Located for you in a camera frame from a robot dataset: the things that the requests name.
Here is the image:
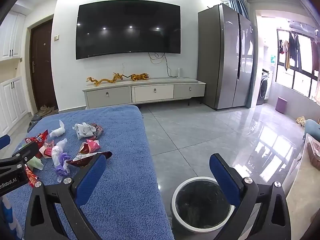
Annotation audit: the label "white round trash can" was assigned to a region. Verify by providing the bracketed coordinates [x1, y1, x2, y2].
[171, 177, 236, 233]

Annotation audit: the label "white tissue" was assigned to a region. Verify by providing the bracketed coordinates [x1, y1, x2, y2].
[49, 120, 66, 138]

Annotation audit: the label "pink foil wrapper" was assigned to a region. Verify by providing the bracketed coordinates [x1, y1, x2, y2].
[79, 139, 100, 154]

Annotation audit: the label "blue white cloth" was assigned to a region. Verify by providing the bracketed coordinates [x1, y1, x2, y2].
[0, 195, 22, 240]

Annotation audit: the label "blue curtain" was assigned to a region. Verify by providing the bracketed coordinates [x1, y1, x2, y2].
[228, 0, 250, 18]

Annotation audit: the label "green wrapper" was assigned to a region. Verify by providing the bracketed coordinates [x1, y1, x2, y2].
[26, 155, 44, 171]

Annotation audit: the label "golden tiger figurine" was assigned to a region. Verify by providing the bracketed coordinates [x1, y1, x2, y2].
[130, 73, 150, 82]

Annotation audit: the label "grey double door fridge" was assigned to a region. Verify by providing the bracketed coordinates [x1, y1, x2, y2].
[197, 3, 258, 110]

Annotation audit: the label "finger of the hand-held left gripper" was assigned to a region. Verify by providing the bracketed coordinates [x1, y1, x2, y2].
[0, 134, 11, 152]
[0, 141, 42, 170]

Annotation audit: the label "white coffee table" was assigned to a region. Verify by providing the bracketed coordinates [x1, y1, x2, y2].
[285, 133, 320, 240]

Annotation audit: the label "white wall cabinet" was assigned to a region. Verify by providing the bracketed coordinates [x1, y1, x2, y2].
[0, 11, 27, 62]

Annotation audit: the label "clear snack tray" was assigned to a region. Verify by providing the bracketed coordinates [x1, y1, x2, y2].
[306, 135, 320, 167]

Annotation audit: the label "black wall television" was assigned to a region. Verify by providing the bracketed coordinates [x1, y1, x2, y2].
[75, 4, 181, 60]

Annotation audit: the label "black television cable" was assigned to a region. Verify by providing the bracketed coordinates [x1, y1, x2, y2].
[148, 52, 178, 78]

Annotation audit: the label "beige shoes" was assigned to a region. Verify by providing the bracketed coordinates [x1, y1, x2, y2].
[40, 104, 58, 117]

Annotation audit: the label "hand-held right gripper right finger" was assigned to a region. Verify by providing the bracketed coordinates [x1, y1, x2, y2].
[209, 153, 292, 240]

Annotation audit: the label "black framed window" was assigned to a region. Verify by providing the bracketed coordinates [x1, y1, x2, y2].
[275, 29, 320, 100]

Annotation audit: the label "yellow hanging garment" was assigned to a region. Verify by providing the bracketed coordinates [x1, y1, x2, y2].
[285, 41, 292, 69]

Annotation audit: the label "dark patterned wrapper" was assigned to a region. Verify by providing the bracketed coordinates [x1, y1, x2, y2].
[90, 123, 104, 139]

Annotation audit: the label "red snack packet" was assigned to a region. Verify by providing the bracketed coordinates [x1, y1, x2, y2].
[24, 129, 49, 158]

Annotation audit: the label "dark brown door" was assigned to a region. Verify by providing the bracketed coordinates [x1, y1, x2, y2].
[29, 20, 58, 112]

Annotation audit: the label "orange red packet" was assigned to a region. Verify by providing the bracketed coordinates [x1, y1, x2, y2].
[24, 165, 40, 188]

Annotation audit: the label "teal chair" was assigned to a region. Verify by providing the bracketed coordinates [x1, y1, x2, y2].
[304, 119, 320, 140]

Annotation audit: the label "white television cabinet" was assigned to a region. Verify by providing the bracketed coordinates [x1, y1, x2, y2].
[82, 77, 206, 109]

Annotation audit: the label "pink white wrapper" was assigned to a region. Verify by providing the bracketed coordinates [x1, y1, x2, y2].
[40, 141, 57, 158]

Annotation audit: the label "dark hanging garment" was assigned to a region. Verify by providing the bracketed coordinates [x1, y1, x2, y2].
[289, 34, 303, 72]

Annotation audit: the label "golden dragon figurine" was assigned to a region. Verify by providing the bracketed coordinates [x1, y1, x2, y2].
[86, 72, 129, 85]

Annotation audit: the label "purple stool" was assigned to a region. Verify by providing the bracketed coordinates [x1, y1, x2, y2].
[275, 96, 288, 113]

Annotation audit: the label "dark red foil wrapper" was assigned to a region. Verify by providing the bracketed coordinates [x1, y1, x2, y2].
[66, 151, 113, 168]

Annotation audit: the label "grey slippers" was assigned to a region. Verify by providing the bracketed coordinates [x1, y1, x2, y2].
[27, 115, 42, 133]

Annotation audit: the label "purple plastic bag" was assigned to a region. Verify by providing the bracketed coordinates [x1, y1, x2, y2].
[54, 152, 72, 176]

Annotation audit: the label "grey washing machine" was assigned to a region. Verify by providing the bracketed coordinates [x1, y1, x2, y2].
[257, 70, 273, 105]

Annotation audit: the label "white tall floor cabinet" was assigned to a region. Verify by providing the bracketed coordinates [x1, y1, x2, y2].
[0, 76, 29, 135]

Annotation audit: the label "white printed plastic bag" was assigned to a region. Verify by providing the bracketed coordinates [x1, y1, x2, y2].
[73, 122, 97, 140]

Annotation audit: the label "white translucent plastic bag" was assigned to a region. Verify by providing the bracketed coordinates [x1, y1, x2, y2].
[51, 138, 68, 167]

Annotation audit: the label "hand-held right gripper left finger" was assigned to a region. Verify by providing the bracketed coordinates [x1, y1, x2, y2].
[24, 152, 108, 240]

